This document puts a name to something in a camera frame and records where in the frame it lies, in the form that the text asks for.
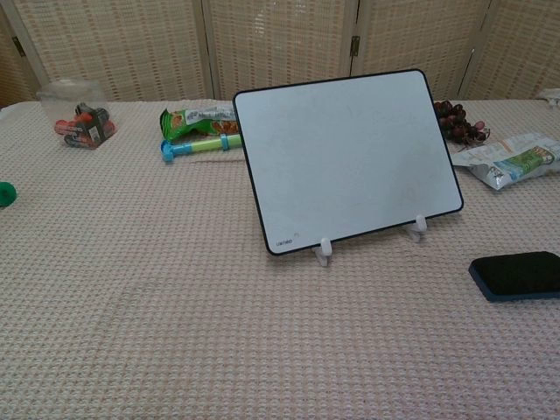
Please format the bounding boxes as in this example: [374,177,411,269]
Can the black whiteboard eraser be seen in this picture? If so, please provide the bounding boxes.
[468,250,560,304]

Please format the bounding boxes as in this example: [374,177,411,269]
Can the white plastic board stand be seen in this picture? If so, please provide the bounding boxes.
[312,213,429,268]

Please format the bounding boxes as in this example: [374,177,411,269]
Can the blue and green toy tube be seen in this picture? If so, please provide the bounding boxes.
[159,133,243,165]

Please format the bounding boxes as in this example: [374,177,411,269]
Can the beige waffle weave tablecloth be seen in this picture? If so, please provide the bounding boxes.
[0,97,560,420]

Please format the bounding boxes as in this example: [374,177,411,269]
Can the woven beige folding screen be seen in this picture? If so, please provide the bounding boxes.
[0,0,560,109]

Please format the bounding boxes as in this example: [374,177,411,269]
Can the bunch of dark red grapes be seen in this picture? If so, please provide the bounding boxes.
[432,100,493,146]

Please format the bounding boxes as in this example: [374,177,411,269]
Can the clear plastic jar with markers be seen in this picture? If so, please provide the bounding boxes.
[36,78,118,150]

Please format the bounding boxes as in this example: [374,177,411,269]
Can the white and green snack bag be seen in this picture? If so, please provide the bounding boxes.
[451,132,560,192]

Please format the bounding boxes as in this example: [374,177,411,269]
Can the small green round object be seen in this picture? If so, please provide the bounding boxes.
[0,180,18,208]

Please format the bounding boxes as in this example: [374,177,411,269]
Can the white board with dark frame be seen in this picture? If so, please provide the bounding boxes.
[232,68,465,256]

